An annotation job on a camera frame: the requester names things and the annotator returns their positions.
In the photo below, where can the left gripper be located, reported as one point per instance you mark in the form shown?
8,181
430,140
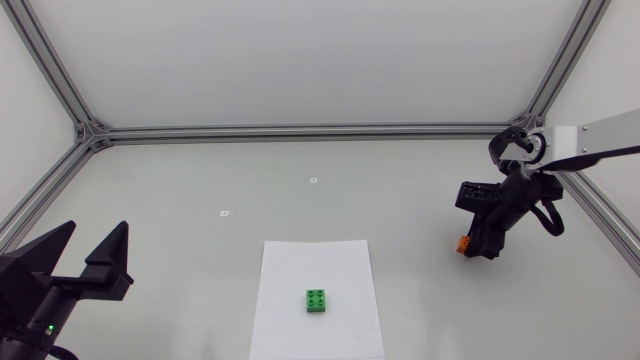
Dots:
55,312

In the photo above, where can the green toy brick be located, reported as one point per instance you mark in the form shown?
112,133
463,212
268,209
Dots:
316,300

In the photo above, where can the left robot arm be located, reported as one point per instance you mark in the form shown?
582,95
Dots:
20,347

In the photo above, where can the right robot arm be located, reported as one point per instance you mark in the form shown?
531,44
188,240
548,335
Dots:
600,135

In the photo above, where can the white paper sheet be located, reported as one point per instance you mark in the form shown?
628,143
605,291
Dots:
320,265

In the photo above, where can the orange toy brick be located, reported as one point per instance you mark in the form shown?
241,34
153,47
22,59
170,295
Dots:
462,244

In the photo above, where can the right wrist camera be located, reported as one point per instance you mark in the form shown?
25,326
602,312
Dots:
475,196

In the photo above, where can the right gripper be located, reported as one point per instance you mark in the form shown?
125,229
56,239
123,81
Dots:
507,205

